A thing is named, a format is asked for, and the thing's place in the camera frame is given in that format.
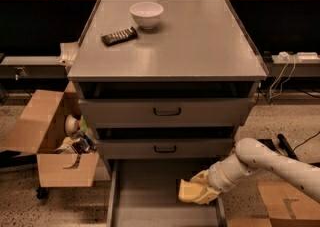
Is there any middle grey drawer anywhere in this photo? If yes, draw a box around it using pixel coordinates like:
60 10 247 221
96 138 234 159

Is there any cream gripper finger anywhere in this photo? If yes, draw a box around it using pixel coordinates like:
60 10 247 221
179 196 210 205
190 171 204 183

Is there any dark snack bar wrapper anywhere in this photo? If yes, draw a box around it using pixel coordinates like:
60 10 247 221
101 27 138 46

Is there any black rod on floor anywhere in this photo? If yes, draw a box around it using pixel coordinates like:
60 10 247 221
277 134 298 160

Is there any top grey drawer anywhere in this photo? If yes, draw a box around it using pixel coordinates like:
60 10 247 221
79 98 253 128

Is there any bottom grey open drawer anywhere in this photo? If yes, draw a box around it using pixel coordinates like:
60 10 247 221
106 159 227 227

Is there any yellow sponge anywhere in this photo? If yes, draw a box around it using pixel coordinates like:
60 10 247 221
178 180 203 203

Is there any white bowl in box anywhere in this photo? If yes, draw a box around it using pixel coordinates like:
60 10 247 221
65 115 79 136

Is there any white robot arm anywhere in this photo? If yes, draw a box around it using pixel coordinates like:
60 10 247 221
178 138 320 205

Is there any cardboard box right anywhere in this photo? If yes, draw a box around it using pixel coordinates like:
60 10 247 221
228 182 320 227

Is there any grey drawer cabinet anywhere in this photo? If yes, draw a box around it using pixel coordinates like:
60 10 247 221
67 0 269 172

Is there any white power strip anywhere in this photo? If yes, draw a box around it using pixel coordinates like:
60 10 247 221
276 51 320 63

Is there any open cardboard box left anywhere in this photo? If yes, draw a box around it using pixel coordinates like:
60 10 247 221
3 82 99 188

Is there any white ceramic bowl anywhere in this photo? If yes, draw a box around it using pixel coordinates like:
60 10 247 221
130 2 164 29

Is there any black power adapter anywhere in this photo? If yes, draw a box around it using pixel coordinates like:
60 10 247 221
259 139 276 150

